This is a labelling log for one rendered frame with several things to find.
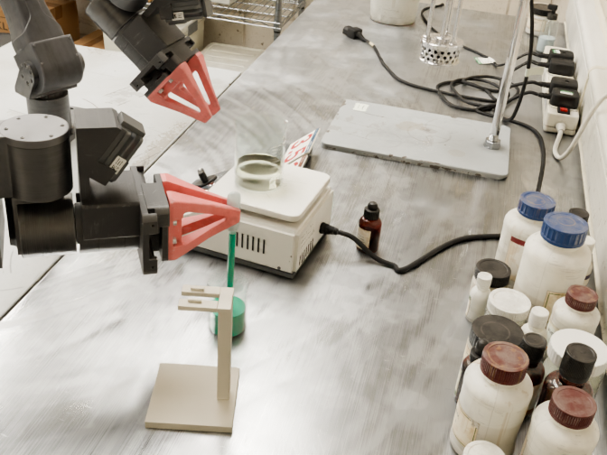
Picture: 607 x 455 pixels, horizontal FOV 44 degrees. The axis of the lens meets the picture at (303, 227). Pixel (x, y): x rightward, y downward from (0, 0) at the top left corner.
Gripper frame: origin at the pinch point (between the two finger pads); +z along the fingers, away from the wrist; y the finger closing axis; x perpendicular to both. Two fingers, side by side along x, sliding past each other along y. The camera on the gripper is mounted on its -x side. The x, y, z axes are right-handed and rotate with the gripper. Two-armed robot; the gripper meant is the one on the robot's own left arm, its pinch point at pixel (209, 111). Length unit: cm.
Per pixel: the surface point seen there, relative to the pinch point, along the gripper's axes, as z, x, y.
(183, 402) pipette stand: 18.7, 4.3, -37.9
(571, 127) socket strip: 44, -28, 43
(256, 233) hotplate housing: 14.3, -0.8, -14.8
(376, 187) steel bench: 24.6, -5.5, 12.1
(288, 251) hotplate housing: 18.3, -2.6, -15.3
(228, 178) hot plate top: 7.7, -0.2, -9.1
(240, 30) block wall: -22, 78, 240
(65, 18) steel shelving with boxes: -78, 128, 219
